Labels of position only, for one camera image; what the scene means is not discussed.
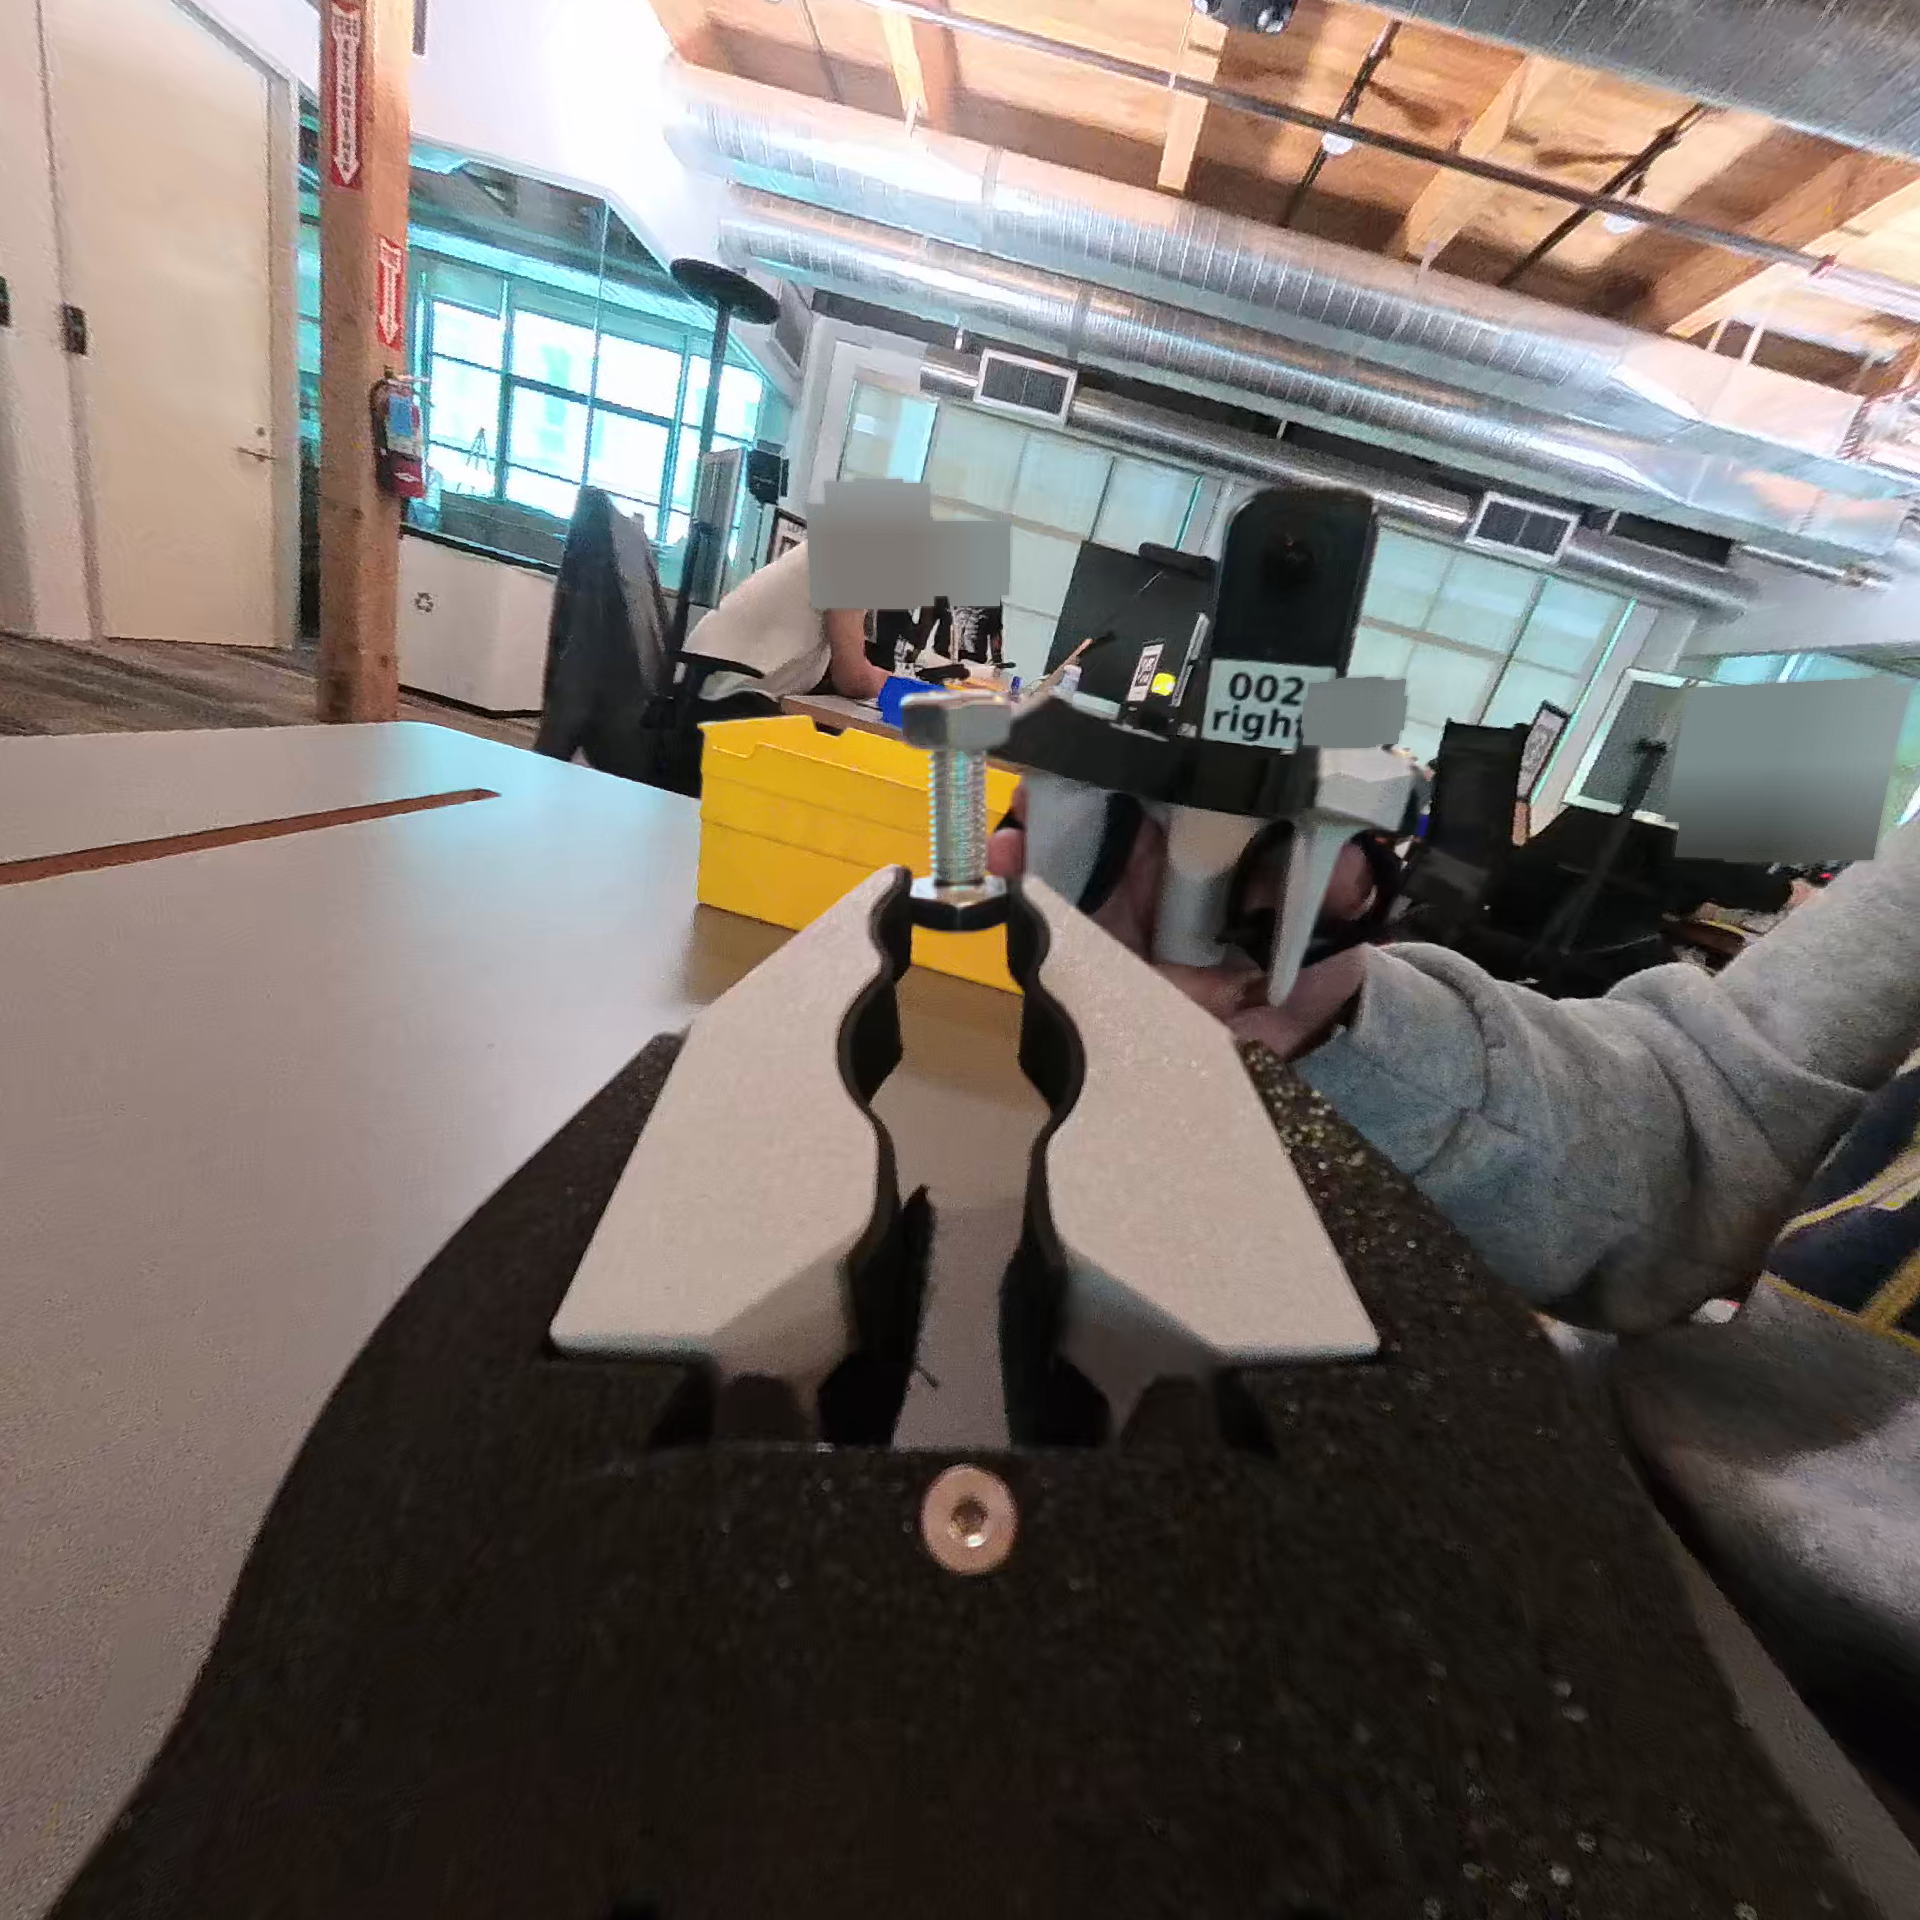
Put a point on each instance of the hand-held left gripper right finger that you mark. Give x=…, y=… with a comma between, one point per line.
x=1185, y=1171

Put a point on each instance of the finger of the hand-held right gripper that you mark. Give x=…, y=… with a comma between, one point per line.
x=1069, y=842
x=1370, y=790

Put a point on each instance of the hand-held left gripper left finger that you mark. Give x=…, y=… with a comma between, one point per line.
x=719, y=1140

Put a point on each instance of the silver hex bolt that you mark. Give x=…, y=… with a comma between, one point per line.
x=955, y=816

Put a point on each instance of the silver hex nut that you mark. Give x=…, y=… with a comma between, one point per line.
x=962, y=905

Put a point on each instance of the yellow plastic bin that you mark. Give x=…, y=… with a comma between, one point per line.
x=782, y=842

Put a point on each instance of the person's right forearm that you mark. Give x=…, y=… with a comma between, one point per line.
x=1574, y=1095

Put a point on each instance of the person's right hand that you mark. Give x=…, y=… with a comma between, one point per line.
x=1274, y=1028

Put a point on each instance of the black monitor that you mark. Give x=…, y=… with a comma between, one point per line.
x=1123, y=614

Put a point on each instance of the blue plastic objects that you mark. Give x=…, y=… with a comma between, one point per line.
x=910, y=696

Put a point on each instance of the white air vent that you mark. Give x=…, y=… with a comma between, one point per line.
x=1027, y=385
x=1523, y=523

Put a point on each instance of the grey panel on stand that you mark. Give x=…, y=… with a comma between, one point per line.
x=719, y=503

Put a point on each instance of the dark jacket on chair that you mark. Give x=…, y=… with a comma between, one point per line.
x=597, y=633

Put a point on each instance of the white cabinet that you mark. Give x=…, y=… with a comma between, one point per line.
x=472, y=623

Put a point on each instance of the black floor lamp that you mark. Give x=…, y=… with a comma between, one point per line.
x=726, y=286

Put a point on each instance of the large paned window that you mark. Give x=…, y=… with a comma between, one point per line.
x=568, y=407

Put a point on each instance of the person's grey clothing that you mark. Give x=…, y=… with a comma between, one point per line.
x=1799, y=1499

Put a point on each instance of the red fire extinguisher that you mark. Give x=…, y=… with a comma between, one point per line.
x=399, y=441

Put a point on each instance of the black wall speaker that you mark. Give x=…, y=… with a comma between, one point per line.
x=766, y=474

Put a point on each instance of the silver air duct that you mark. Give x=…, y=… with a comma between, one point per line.
x=1199, y=286

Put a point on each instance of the wooden post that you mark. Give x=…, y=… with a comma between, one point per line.
x=360, y=523

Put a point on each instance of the red sign on post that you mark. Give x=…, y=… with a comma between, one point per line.
x=344, y=89
x=391, y=291

